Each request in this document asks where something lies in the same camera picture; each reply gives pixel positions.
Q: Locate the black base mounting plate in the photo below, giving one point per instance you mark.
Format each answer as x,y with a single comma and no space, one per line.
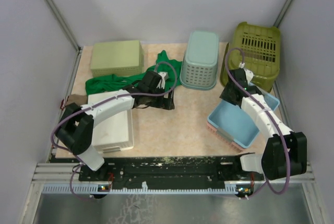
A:
170,173

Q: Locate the maroon white striped sock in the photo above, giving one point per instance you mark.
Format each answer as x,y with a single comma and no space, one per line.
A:
74,98

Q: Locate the white slotted cable duct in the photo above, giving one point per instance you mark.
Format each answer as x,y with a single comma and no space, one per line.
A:
97,188

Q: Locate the blue grey perforated tray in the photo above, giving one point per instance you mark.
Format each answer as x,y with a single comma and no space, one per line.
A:
233,121

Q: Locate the white perforated tray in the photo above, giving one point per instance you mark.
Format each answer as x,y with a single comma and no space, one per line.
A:
113,121

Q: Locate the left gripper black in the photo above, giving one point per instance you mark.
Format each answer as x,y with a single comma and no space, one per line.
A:
165,103

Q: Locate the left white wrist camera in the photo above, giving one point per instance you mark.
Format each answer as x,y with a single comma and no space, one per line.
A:
164,77

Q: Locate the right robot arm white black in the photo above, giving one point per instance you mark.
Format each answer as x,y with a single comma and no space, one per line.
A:
285,153

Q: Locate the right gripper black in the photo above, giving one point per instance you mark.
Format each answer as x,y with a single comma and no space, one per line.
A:
225,96

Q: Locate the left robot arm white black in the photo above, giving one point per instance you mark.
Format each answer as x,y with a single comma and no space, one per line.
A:
75,129

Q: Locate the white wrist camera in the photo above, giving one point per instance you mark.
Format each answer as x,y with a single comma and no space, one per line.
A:
249,74
164,77

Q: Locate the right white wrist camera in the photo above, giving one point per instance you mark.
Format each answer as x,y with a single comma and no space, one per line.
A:
249,74

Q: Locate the pink perforated tray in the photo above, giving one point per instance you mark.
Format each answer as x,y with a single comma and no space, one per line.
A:
225,138

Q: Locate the light blue perforated basket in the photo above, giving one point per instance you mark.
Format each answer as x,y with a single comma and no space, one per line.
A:
200,62

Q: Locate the green cloth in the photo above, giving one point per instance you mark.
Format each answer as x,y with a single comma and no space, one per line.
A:
113,82

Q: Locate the pale yellow-green perforated basket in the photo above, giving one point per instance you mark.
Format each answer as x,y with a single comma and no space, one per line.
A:
122,58

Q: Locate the large olive green container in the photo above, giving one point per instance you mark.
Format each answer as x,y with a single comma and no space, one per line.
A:
261,47

